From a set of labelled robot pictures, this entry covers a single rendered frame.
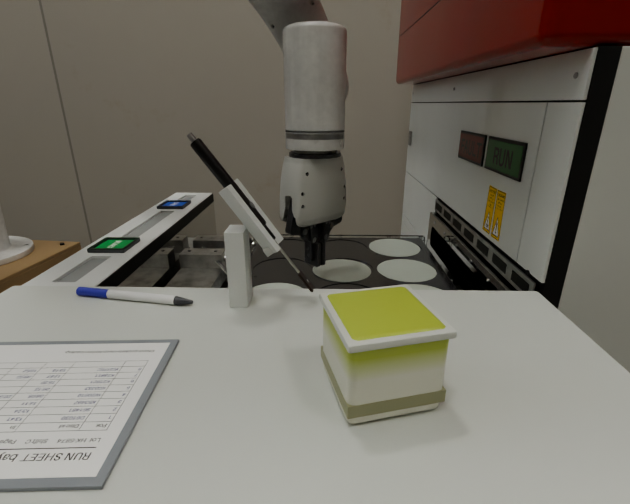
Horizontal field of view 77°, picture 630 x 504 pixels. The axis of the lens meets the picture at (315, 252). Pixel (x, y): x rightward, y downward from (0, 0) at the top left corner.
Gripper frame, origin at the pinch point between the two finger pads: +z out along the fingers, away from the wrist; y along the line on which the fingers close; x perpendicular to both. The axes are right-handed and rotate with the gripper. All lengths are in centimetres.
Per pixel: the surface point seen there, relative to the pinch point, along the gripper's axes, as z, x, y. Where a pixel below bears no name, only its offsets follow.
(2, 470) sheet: -1.9, 18.6, 41.1
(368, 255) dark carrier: 5.0, -1.6, -15.0
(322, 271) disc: 4.8, -1.7, -3.2
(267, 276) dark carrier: 5.0, -6.6, 4.8
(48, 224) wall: 57, -278, 3
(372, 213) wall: 45, -116, -153
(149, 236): -1.1, -21.9, 17.8
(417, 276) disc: 5.0, 10.2, -13.8
